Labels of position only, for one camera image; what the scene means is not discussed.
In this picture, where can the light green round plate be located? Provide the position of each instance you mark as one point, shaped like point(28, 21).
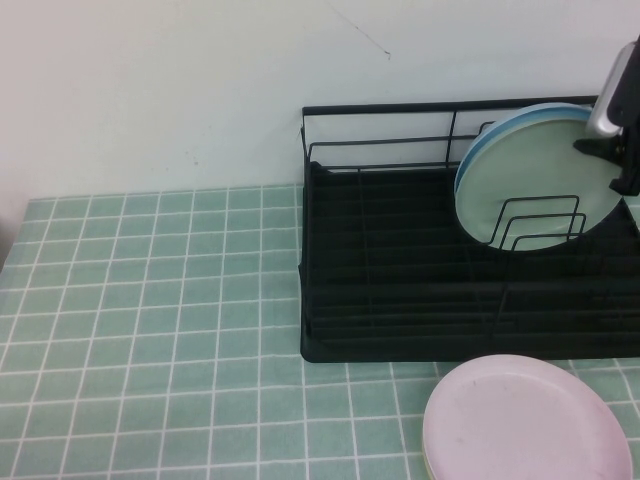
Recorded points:
point(530, 170)

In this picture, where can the yellow round plate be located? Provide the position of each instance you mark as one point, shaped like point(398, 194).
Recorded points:
point(428, 465)

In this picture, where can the light blue round plate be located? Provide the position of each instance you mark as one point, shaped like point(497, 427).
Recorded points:
point(520, 115)

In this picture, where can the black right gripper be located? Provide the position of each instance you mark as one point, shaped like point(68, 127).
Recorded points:
point(631, 170)

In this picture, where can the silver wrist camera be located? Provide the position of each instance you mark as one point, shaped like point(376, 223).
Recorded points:
point(602, 110)

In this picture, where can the green checkered tablecloth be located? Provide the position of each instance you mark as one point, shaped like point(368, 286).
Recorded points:
point(150, 325)

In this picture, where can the black plastic drip tray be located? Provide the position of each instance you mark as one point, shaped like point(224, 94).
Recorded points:
point(350, 352)

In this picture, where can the pink round plate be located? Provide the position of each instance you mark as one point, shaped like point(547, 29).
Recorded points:
point(520, 425)

